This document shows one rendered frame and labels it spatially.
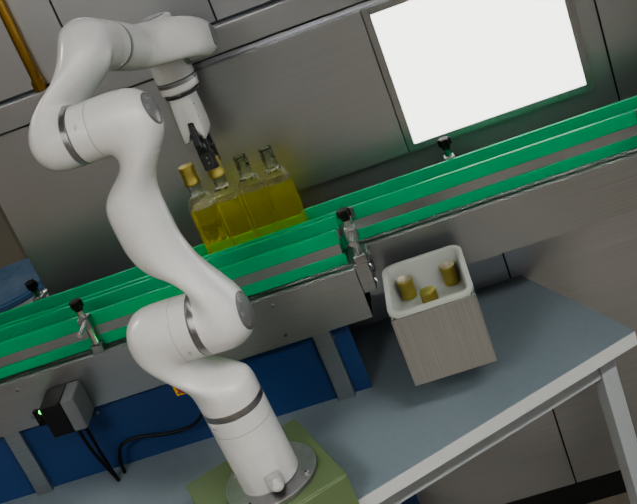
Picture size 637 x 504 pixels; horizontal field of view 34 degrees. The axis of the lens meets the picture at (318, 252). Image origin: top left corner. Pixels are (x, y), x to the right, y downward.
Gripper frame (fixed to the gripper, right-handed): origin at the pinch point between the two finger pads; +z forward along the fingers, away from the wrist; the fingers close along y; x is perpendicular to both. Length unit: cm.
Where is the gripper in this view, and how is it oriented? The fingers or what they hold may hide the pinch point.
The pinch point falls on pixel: (210, 157)
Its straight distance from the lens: 223.5
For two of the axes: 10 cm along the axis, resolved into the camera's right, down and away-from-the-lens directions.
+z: 3.4, 8.5, 3.9
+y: 0.0, 4.2, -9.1
